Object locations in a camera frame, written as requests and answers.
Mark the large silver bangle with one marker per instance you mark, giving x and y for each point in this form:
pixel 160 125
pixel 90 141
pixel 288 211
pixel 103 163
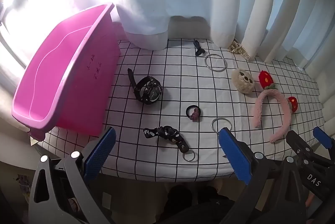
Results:
pixel 205 63

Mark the person's right hand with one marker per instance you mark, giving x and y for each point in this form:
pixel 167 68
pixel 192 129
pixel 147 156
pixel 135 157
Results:
pixel 310 200

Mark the pink strawberry plush headband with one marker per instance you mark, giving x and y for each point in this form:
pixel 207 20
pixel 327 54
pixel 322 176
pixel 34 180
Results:
pixel 272 93

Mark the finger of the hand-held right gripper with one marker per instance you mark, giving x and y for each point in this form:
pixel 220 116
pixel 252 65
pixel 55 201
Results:
pixel 321 136
pixel 297 140

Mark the gold pearl jewelry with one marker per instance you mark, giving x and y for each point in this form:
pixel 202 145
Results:
pixel 236 48

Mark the pink plastic basin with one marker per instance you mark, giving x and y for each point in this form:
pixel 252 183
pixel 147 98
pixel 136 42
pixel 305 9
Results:
pixel 65 69

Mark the sloth plush hair clip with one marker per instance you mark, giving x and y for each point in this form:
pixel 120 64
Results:
pixel 243 81

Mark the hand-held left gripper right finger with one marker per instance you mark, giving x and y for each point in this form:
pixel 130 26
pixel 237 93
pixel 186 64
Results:
pixel 235 158

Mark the black hair clip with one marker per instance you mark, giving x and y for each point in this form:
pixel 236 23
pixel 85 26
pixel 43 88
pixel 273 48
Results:
pixel 198 50

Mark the black wrist watch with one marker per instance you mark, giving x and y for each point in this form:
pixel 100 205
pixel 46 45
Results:
pixel 148 90

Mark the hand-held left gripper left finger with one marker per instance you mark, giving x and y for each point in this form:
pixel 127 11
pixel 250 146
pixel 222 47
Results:
pixel 100 153

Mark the black checked white tablecloth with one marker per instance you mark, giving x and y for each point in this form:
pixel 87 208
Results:
pixel 172 77

